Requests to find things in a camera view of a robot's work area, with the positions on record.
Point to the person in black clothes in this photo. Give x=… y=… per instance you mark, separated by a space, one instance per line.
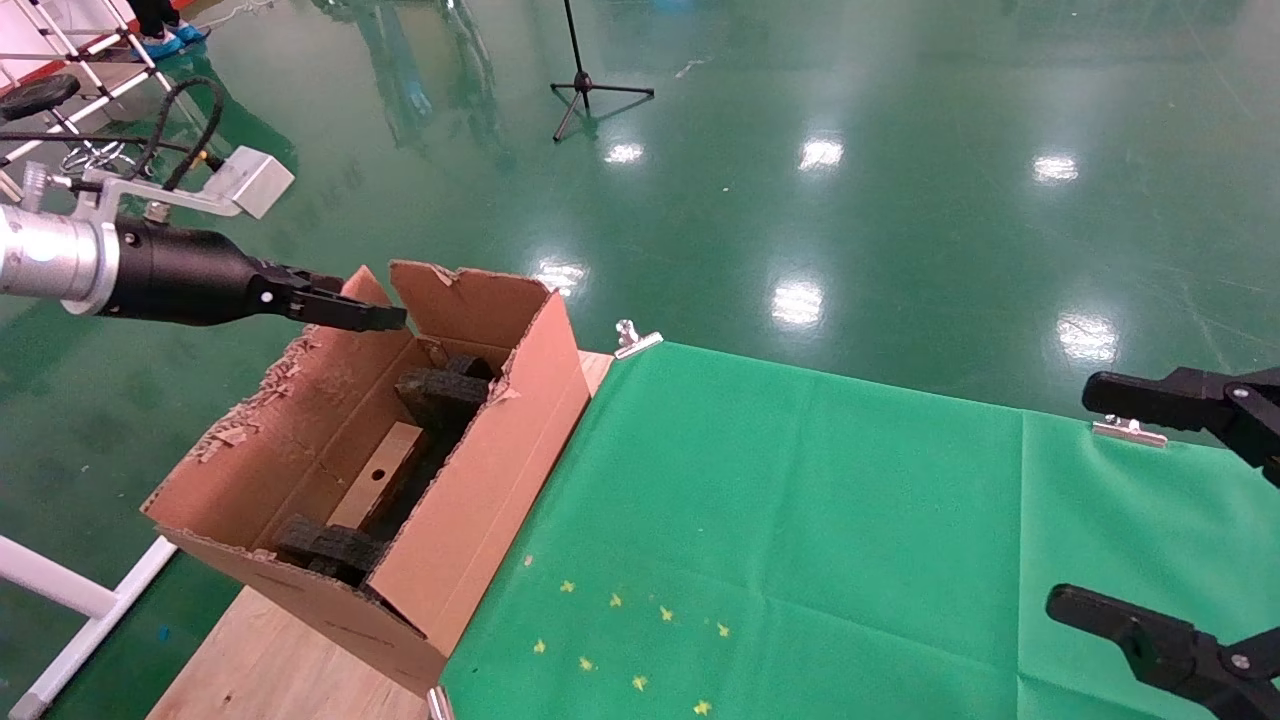
x=155 y=15

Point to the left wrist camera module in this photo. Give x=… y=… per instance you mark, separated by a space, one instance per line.
x=250 y=182

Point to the black foam block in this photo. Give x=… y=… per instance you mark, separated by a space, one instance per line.
x=440 y=398
x=330 y=548

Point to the small cardboard box with hole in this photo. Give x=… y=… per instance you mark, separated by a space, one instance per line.
x=380 y=475

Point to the black tripod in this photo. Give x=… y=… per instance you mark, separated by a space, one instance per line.
x=583 y=80

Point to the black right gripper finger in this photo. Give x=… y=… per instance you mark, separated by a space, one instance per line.
x=1170 y=650
x=1200 y=400

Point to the white background table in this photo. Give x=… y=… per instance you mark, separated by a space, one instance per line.
x=128 y=38

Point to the black round stool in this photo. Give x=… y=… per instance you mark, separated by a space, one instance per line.
x=40 y=95

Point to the green table cloth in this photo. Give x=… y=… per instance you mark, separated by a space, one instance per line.
x=850 y=520

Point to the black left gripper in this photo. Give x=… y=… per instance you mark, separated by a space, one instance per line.
x=190 y=278

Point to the white metal table frame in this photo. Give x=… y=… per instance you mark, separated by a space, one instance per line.
x=50 y=585

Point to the large open cardboard carton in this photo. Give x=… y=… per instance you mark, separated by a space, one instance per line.
x=480 y=520

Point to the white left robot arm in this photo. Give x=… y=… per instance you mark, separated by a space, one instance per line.
x=50 y=260

